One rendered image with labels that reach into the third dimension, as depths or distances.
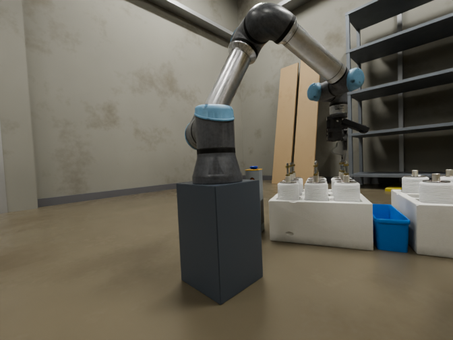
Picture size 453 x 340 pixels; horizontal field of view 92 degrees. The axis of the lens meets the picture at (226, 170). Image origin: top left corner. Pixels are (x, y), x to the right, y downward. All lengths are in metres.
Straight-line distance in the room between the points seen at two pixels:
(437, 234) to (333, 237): 0.33
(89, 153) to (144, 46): 1.57
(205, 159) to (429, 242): 0.83
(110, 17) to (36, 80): 1.15
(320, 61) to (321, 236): 0.67
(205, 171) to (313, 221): 0.55
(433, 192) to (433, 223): 0.11
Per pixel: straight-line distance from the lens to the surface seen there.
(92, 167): 2.88
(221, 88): 0.82
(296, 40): 0.89
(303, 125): 3.24
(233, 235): 0.61
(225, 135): 0.62
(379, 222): 1.02
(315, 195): 0.99
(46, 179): 2.81
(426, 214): 1.04
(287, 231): 1.01
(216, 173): 0.60
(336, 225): 0.99
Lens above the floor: 0.36
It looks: 2 degrees down
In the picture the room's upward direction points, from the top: 3 degrees counter-clockwise
